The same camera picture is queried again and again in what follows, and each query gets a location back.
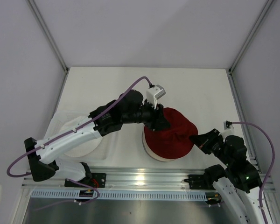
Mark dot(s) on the right aluminium frame post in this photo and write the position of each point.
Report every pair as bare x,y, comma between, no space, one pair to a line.
252,34

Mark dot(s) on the white bucket hat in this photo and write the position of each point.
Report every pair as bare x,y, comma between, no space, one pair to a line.
83,149

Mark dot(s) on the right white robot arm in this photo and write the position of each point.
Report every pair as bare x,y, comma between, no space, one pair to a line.
237,181

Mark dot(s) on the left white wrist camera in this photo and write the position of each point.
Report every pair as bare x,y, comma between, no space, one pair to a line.
153,93

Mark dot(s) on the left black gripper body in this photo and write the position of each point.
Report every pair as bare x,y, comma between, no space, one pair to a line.
146,115

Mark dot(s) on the aluminium frame post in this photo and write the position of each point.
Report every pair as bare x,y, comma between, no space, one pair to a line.
47,33
252,34

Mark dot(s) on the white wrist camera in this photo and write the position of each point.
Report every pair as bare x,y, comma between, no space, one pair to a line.
228,129
153,93

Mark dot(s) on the beige bucket hat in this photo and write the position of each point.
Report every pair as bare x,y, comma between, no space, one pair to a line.
151,153

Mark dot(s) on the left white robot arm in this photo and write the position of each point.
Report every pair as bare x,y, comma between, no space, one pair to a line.
131,108

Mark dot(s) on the left aluminium frame post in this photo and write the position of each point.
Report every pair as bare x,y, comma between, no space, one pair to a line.
47,33

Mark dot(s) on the white plastic basket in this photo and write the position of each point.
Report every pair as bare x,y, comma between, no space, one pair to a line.
101,153

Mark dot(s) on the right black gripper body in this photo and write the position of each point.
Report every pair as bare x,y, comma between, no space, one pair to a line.
215,146

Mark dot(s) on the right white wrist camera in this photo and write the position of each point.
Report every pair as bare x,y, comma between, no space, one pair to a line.
228,129

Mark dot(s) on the dark red bucket hat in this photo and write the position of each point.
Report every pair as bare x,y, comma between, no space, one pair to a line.
174,142

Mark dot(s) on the aluminium mounting rail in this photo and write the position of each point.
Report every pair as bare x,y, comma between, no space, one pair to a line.
142,179

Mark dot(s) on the right black base bracket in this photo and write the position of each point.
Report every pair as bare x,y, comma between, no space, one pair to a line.
197,182

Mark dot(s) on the white slotted cable duct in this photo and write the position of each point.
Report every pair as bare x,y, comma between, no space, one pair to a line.
120,195

